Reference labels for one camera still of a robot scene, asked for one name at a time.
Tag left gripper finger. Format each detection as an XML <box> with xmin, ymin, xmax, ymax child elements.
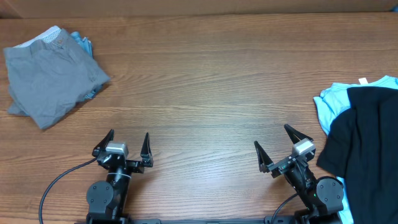
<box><xmin>140</xmin><ymin>133</ymin><xmax>154</xmax><ymax>167</ymax></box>
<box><xmin>92</xmin><ymin>129</ymin><xmax>114</xmax><ymax>157</ymax></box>

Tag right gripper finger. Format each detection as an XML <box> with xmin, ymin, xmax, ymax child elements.
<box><xmin>284</xmin><ymin>124</ymin><xmax>313</xmax><ymax>144</ymax></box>
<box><xmin>254</xmin><ymin>141</ymin><xmax>274</xmax><ymax>173</ymax></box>

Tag black t-shirt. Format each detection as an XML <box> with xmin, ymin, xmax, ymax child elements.
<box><xmin>317</xmin><ymin>87</ymin><xmax>397</xmax><ymax>223</ymax></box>

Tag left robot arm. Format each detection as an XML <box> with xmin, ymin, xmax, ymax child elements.
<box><xmin>86</xmin><ymin>129</ymin><xmax>154</xmax><ymax>224</ymax></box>

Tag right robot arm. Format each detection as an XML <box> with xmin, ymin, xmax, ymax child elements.
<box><xmin>254</xmin><ymin>124</ymin><xmax>344</xmax><ymax>224</ymax></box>

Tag light blue t-shirt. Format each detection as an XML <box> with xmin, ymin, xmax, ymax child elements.
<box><xmin>313</xmin><ymin>75</ymin><xmax>397</xmax><ymax>223</ymax></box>

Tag folded grey shorts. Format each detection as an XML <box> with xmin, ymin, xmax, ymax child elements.
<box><xmin>3</xmin><ymin>26</ymin><xmax>110</xmax><ymax>129</ymax></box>

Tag folded blue garment under shorts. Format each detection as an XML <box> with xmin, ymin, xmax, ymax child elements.
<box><xmin>70</xmin><ymin>31</ymin><xmax>103</xmax><ymax>100</ymax></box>

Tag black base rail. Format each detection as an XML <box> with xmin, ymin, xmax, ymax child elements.
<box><xmin>76</xmin><ymin>215</ymin><xmax>294</xmax><ymax>224</ymax></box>

